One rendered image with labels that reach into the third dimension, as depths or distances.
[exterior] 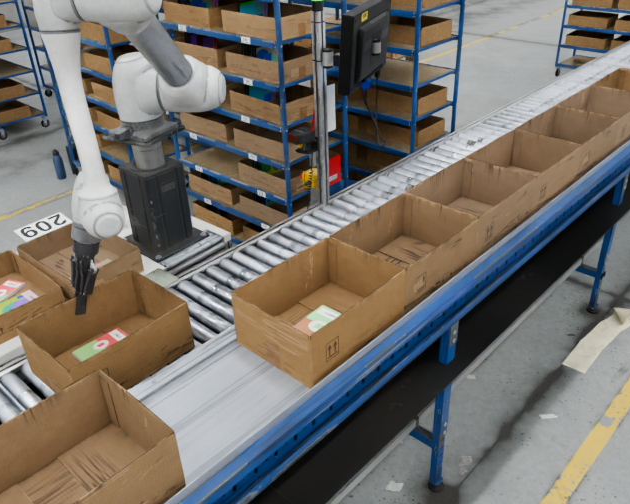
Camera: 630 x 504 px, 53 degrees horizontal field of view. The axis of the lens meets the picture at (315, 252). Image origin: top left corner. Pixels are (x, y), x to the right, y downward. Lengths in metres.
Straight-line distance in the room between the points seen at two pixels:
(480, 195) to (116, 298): 1.38
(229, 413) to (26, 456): 0.45
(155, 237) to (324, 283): 0.79
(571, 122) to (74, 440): 2.44
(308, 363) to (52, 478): 0.62
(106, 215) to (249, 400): 0.60
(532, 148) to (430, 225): 0.78
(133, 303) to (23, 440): 0.78
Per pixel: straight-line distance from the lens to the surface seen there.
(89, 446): 1.60
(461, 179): 2.51
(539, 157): 2.80
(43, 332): 2.05
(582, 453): 2.81
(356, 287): 1.92
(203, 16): 3.42
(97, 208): 1.74
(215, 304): 2.19
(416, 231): 2.21
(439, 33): 3.89
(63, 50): 1.84
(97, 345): 2.07
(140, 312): 2.19
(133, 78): 2.30
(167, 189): 2.44
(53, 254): 2.66
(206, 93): 2.23
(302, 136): 2.62
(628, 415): 3.03
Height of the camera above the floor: 2.00
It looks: 31 degrees down
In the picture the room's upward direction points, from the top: 2 degrees counter-clockwise
